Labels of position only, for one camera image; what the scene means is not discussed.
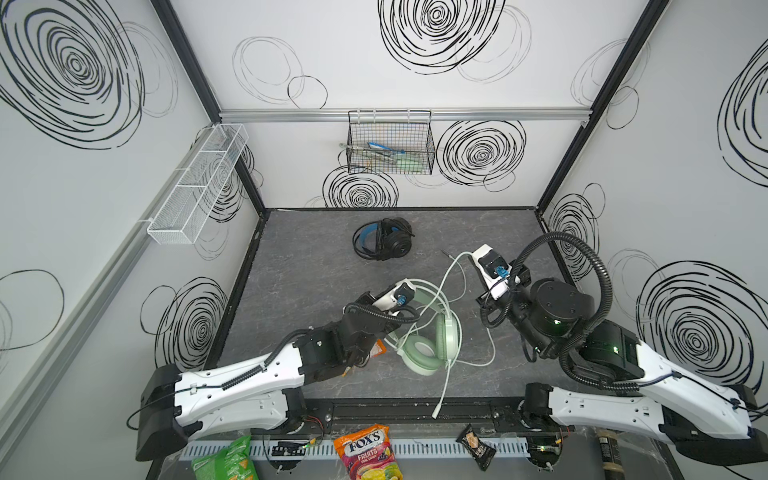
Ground mint green headphones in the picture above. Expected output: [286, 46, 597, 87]
[388, 279, 462, 419]

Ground black gaming headphones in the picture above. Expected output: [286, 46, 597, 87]
[352, 217, 415, 261]

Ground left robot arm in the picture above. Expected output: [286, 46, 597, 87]
[134, 282, 419, 462]

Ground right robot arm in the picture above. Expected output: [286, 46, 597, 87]
[471, 231, 767, 467]

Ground orange snack bag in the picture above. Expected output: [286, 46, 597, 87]
[369, 340, 387, 358]

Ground Fox's fruits candy bag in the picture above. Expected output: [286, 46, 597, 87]
[333, 424, 404, 480]

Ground small dark snack packet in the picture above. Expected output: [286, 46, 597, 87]
[456, 424, 497, 472]

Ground green brush in basket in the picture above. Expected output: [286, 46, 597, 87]
[341, 142, 429, 173]

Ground blue tool in basket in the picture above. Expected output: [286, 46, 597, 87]
[368, 142, 404, 156]

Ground dark cylindrical roll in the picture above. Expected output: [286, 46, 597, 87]
[598, 435, 626, 480]

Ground green snack bag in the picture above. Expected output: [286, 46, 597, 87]
[191, 435, 259, 480]

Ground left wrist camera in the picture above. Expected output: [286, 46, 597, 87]
[373, 279, 416, 313]

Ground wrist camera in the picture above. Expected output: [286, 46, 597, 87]
[373, 279, 416, 313]
[471, 244, 511, 304]

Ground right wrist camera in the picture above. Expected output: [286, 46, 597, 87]
[471, 244, 511, 304]

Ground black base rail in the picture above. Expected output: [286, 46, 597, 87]
[170, 397, 652, 436]

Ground white slotted cable duct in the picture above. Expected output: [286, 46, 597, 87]
[178, 437, 530, 461]

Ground black wire wall basket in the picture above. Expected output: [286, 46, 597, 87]
[344, 109, 436, 176]

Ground white mesh wall shelf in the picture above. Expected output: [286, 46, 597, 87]
[147, 123, 248, 245]

